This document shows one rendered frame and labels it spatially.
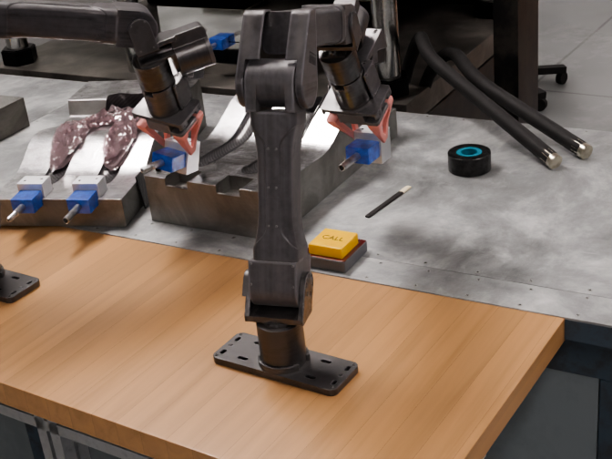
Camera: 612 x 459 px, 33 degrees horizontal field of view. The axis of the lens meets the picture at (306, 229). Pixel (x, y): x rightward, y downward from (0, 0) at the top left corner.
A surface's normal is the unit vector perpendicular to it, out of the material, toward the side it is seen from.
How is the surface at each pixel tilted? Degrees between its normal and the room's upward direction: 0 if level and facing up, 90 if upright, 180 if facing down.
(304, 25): 52
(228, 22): 90
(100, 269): 0
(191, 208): 90
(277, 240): 74
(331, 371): 0
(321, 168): 90
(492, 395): 0
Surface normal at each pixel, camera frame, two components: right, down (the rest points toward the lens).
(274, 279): -0.31, 0.18
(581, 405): -0.48, 0.43
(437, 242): -0.10, -0.89
